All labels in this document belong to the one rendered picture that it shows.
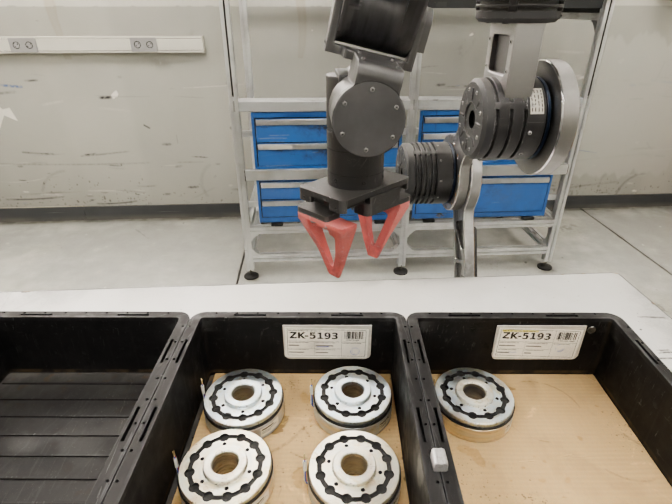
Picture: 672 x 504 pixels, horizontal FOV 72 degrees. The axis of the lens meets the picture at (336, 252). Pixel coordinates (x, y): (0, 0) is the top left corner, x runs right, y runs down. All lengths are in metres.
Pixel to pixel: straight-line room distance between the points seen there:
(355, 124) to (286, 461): 0.41
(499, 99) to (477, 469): 0.56
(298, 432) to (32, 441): 0.33
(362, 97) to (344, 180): 0.11
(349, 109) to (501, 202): 2.26
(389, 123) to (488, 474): 0.42
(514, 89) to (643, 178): 3.25
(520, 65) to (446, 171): 0.53
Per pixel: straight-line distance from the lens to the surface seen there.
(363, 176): 0.45
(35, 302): 1.30
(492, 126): 0.84
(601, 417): 0.74
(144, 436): 0.53
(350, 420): 0.60
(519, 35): 0.84
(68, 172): 3.60
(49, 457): 0.70
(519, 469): 0.64
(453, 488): 0.48
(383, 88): 0.36
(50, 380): 0.82
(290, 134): 2.28
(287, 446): 0.62
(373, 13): 0.43
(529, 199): 2.65
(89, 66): 3.35
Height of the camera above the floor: 1.31
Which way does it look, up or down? 28 degrees down
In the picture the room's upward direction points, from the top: straight up
